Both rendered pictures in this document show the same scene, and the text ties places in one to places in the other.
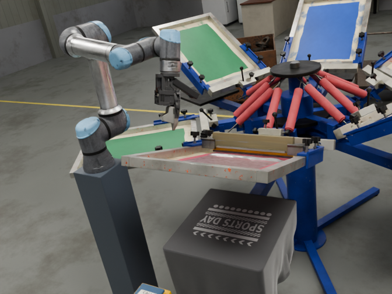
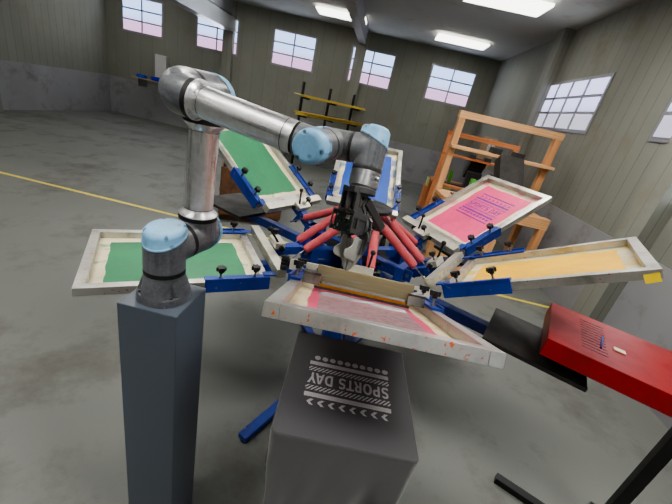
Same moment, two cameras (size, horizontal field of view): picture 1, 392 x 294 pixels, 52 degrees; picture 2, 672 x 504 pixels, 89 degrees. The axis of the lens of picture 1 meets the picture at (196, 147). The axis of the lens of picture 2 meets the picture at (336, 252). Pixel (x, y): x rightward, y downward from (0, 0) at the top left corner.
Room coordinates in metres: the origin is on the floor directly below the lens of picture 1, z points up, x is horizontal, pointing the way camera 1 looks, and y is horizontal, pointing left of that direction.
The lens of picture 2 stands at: (0.77, 0.53, 1.84)
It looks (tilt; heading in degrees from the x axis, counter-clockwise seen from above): 23 degrees down; 327
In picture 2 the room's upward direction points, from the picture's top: 13 degrees clockwise
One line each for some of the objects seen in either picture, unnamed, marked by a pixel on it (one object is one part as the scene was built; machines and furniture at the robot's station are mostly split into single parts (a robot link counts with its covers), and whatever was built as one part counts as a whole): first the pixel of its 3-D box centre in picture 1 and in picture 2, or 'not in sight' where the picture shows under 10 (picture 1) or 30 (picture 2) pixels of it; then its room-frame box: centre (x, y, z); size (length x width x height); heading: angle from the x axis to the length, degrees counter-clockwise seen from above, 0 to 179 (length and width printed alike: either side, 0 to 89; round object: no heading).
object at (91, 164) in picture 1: (96, 156); (164, 280); (1.76, 0.47, 1.25); 0.15 x 0.15 x 0.10
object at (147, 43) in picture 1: (148, 48); (331, 144); (1.56, 0.11, 1.75); 0.11 x 0.11 x 0.08; 44
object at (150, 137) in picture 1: (158, 129); (210, 242); (2.45, 0.22, 1.05); 1.08 x 0.61 x 0.23; 88
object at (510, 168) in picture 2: not in sight; (497, 200); (3.81, -3.91, 1.05); 1.61 x 1.43 x 2.11; 55
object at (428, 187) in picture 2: not in sight; (462, 179); (5.86, -5.48, 0.90); 1.39 x 1.24 x 1.80; 55
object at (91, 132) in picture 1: (91, 133); (166, 245); (1.77, 0.47, 1.37); 0.13 x 0.12 x 0.14; 134
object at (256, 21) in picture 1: (275, 10); not in sight; (10.66, -2.59, 0.41); 2.43 x 0.78 x 0.83; 145
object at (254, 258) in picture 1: (231, 223); (348, 384); (1.47, -0.10, 0.95); 0.48 x 0.44 x 0.01; 148
